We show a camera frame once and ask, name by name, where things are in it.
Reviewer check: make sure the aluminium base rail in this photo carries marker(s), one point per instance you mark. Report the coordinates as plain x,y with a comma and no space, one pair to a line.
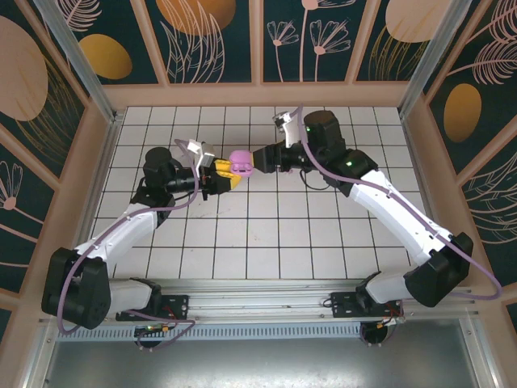
258,301

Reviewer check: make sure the grey metal base panel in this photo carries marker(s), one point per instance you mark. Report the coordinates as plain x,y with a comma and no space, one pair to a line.
258,363

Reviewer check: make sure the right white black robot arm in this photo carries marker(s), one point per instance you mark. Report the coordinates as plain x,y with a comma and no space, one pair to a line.
387,210

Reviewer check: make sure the pink earbud charging case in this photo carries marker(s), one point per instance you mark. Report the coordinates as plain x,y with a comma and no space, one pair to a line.
241,159

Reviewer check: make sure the aluminium frame post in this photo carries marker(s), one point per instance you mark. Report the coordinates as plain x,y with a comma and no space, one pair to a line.
80,60
429,60

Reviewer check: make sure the aluminium table side rail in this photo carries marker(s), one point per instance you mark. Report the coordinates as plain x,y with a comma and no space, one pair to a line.
103,161
422,161

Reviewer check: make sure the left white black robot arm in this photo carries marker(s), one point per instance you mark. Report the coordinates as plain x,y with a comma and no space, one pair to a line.
121,234

